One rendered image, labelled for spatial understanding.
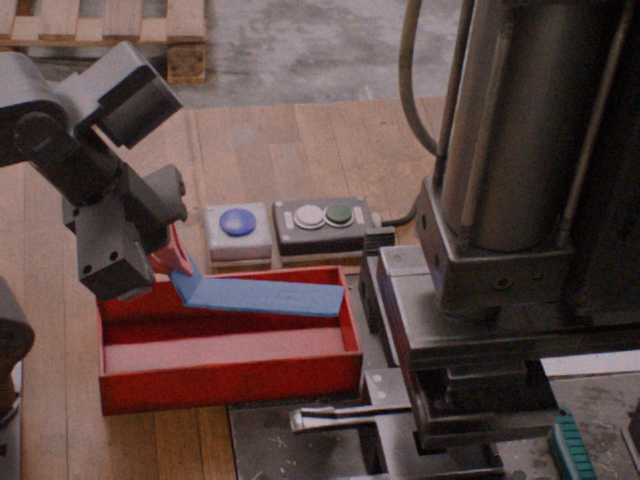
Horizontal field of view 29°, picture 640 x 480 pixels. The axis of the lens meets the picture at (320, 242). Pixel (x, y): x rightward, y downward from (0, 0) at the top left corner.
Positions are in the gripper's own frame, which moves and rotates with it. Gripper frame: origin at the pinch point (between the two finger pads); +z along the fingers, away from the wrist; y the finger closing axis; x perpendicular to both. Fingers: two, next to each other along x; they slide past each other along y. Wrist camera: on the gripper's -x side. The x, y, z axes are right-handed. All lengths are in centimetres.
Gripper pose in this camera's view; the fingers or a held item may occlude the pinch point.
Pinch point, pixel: (183, 268)
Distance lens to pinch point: 113.7
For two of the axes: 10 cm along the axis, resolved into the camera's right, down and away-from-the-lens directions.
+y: 8.7, -4.3, -2.3
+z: 4.6, 5.5, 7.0
